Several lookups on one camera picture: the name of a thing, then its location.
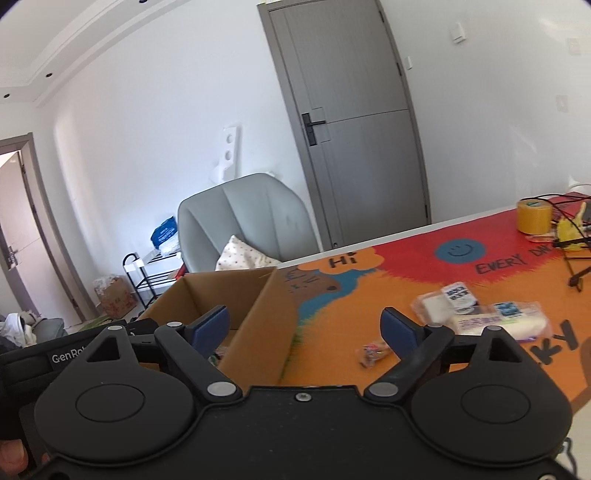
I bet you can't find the clear white pastry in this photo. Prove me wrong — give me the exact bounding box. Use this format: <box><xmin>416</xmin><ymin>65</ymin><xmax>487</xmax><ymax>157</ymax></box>
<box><xmin>412</xmin><ymin>282</ymin><xmax>479</xmax><ymax>324</ymax></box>

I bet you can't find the small brown snack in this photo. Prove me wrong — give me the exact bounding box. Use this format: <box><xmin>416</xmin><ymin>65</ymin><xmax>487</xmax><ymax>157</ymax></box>
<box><xmin>356</xmin><ymin>340</ymin><xmax>393</xmax><ymax>368</ymax></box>

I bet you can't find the person's left hand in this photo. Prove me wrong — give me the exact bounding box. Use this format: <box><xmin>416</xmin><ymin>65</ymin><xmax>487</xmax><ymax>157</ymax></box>
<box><xmin>0</xmin><ymin>439</ymin><xmax>28</xmax><ymax>476</ymax></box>

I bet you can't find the small brown cardboard box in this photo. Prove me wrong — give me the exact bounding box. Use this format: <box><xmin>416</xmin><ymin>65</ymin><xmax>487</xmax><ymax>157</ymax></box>
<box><xmin>93</xmin><ymin>275</ymin><xmax>137</xmax><ymax>319</ymax></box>

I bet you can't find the black metal shoe rack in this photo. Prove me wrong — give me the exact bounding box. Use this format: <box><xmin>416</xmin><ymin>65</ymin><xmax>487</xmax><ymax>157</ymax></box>
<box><xmin>121</xmin><ymin>250</ymin><xmax>182</xmax><ymax>309</ymax></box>

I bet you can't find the colourful cartoon table mat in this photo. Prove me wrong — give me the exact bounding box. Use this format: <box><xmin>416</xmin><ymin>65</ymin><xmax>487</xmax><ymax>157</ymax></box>
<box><xmin>271</xmin><ymin>202</ymin><xmax>591</xmax><ymax>416</ymax></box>

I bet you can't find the open cardboard box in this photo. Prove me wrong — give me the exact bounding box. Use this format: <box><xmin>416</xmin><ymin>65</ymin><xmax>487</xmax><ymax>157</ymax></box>
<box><xmin>140</xmin><ymin>268</ymin><xmax>297</xmax><ymax>391</ymax></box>

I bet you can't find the blue plastic bag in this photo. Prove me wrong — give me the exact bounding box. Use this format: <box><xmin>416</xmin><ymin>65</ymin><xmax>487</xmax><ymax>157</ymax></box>
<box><xmin>150</xmin><ymin>216</ymin><xmax>177</xmax><ymax>249</ymax></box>

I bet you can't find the yellow toy figure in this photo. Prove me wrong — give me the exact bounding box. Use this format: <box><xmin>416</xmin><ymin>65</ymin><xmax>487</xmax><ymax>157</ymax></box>
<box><xmin>556</xmin><ymin>202</ymin><xmax>587</xmax><ymax>251</ymax></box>

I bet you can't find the yellow tape roll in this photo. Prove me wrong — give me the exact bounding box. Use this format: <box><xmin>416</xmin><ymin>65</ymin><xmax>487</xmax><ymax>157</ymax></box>
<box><xmin>516</xmin><ymin>199</ymin><xmax>553</xmax><ymax>235</ymax></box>

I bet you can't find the white dotted cushion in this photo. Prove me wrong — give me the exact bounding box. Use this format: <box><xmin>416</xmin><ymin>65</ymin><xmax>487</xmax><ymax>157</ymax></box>
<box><xmin>215</xmin><ymin>235</ymin><xmax>280</xmax><ymax>271</ymax></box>

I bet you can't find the grey upholstered chair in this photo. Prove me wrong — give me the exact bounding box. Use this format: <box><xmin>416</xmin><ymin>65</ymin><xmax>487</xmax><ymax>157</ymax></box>
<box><xmin>177</xmin><ymin>173</ymin><xmax>320</xmax><ymax>273</ymax></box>

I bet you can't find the white foam packing piece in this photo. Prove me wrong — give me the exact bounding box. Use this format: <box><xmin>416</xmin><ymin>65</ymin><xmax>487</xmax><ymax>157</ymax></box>
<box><xmin>209</xmin><ymin>125</ymin><xmax>242</xmax><ymax>186</ymax></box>

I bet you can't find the grey interior door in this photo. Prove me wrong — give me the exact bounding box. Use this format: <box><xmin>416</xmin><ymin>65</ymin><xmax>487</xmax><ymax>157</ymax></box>
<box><xmin>257</xmin><ymin>1</ymin><xmax>432</xmax><ymax>249</ymax></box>

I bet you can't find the tangle of black cables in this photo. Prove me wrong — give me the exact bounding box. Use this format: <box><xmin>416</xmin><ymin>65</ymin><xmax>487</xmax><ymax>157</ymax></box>
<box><xmin>521</xmin><ymin>191</ymin><xmax>591</xmax><ymax>294</ymax></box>

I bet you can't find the black door handle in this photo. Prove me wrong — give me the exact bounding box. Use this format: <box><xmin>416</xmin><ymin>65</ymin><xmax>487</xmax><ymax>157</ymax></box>
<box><xmin>301</xmin><ymin>113</ymin><xmax>327</xmax><ymax>147</ymax></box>

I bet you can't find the white wall switch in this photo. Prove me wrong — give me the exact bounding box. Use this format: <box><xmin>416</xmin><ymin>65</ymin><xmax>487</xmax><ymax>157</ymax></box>
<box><xmin>450</xmin><ymin>22</ymin><xmax>467</xmax><ymax>44</ymax></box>

